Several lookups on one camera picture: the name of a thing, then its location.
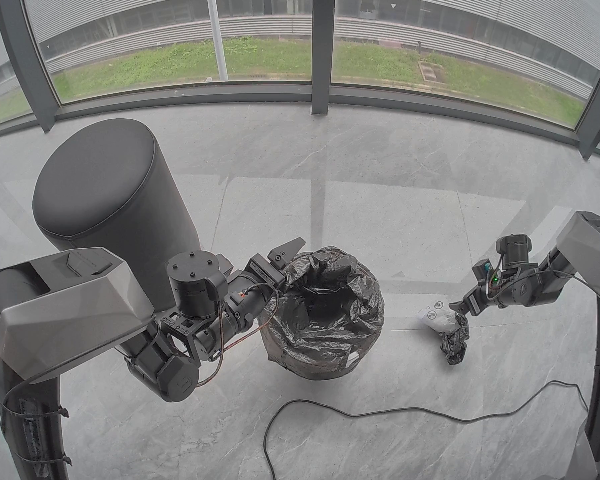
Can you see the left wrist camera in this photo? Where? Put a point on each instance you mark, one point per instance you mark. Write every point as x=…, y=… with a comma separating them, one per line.
x=224, y=268

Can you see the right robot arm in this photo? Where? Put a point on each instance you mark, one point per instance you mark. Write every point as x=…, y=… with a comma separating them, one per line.
x=585, y=248

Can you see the crumpled black plastic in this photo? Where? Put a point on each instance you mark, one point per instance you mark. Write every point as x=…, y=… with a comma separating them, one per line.
x=455, y=343

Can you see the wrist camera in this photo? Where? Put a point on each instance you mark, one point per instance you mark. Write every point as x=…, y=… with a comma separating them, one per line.
x=485, y=270
x=224, y=268

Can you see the window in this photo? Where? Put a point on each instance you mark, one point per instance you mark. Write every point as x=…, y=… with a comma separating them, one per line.
x=322, y=43

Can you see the dark grey round chair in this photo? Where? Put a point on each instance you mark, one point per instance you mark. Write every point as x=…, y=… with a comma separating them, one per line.
x=105, y=178

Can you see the black plastic bag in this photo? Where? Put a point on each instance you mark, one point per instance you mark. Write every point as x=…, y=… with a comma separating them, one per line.
x=325, y=333

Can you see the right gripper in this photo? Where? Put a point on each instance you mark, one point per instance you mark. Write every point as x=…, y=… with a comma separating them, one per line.
x=480, y=298

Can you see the clear printed wrapper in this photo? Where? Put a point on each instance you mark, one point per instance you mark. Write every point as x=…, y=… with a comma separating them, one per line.
x=435, y=318

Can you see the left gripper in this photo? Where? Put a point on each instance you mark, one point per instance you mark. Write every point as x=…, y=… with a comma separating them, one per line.
x=245, y=298

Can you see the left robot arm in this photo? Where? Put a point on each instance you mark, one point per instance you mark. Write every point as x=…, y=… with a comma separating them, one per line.
x=70, y=293

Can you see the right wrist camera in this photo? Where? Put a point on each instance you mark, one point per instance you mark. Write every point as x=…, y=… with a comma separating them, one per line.
x=485, y=270

